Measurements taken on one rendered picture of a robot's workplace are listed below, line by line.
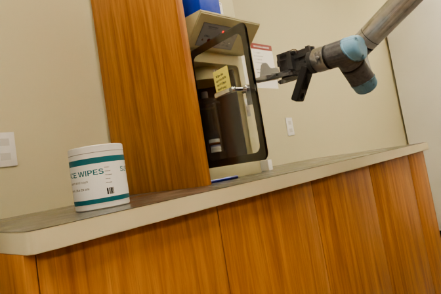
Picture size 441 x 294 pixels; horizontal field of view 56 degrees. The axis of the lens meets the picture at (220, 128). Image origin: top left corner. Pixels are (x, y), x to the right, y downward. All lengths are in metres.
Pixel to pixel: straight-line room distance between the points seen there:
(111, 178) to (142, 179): 0.53
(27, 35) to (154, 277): 1.05
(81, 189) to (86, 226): 0.22
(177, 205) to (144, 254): 0.12
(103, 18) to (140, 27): 0.25
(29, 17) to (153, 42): 0.49
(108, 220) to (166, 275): 0.20
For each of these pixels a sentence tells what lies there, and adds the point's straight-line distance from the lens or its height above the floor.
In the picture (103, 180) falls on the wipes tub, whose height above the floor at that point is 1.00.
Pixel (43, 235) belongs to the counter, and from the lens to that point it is 0.77.
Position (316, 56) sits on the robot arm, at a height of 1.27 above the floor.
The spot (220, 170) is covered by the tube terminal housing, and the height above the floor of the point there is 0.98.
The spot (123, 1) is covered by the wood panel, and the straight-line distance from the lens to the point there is 1.62.
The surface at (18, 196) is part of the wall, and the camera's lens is 1.54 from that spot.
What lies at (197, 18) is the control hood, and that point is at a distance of 1.41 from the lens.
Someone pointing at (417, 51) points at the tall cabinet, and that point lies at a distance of 4.30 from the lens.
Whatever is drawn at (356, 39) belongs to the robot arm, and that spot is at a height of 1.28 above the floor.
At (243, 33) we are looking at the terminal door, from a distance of 1.21.
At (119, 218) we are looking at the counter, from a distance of 0.84.
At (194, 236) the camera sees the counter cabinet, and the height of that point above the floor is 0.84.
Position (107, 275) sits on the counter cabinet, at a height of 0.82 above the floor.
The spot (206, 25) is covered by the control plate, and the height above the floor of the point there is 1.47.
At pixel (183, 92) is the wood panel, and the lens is 1.32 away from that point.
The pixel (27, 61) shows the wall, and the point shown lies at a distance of 1.64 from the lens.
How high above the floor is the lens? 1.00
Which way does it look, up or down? 5 degrees up
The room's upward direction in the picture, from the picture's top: 9 degrees counter-clockwise
